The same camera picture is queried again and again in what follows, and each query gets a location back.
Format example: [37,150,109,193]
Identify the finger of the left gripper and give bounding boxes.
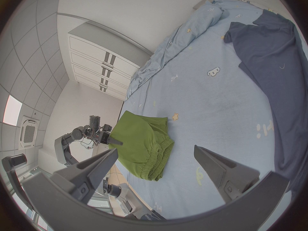
[107,136,124,146]

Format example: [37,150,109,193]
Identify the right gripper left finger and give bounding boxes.
[51,148,119,204]

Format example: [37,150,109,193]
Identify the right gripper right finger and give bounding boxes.
[194,145,261,204]

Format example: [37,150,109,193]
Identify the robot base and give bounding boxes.
[95,177,167,221]

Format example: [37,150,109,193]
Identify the bed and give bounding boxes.
[109,0,308,221]

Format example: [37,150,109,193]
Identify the dark blue garment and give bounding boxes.
[223,9,308,193]

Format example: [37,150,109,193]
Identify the green shorts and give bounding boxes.
[108,111,175,182]

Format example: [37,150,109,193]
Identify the ceiling air conditioner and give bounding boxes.
[18,115,40,150]

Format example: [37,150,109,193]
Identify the white chest of drawers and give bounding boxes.
[68,23,155,101]

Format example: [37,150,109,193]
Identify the ceiling light panel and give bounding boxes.
[3,94,23,125]

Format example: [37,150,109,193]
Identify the pale blue quilt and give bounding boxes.
[126,0,232,101]

